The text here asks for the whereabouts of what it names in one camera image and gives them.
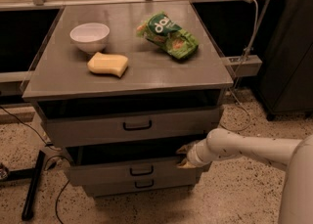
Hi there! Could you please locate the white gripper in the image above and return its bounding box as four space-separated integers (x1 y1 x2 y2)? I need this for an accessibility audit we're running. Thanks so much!
176 139 215 169

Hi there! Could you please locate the grey bottom drawer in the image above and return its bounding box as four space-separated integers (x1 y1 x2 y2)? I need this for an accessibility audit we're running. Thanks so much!
83 176 197 198

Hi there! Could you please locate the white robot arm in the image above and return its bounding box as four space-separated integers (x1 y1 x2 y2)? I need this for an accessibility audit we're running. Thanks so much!
177 128 313 224

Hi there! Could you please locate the black floor stand bar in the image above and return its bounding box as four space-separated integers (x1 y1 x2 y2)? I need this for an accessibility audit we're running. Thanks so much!
0 151 46 221

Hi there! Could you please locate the green chip bag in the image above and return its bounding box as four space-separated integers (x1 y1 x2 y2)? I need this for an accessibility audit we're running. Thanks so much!
136 12 199 61

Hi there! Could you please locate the white cable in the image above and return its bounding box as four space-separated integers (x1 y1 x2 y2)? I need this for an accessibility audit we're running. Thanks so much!
219 0 260 133

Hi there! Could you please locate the grey drawer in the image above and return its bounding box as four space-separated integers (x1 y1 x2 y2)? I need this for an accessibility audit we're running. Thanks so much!
42 107 222 148
67 134 204 186
83 176 197 198

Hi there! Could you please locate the grey metal bracket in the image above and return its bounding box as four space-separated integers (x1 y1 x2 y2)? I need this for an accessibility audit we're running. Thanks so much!
221 55 262 78

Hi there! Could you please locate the dark cabinet at right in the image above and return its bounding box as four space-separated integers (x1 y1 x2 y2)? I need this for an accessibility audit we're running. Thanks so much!
255 0 313 121

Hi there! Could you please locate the grey drawer cabinet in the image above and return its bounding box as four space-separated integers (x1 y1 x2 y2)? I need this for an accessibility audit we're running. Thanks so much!
22 1 235 199

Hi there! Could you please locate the black floor cable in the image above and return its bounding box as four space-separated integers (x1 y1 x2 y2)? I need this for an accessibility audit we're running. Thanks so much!
0 105 74 224

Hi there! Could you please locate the yellow sponge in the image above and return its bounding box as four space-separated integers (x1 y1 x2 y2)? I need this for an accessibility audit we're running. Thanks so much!
87 52 128 77

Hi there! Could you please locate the white bowl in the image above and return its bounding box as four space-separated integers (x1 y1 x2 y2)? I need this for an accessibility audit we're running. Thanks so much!
69 22 111 54

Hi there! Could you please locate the grey top drawer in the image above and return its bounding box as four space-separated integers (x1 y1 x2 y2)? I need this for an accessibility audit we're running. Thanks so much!
42 107 222 148

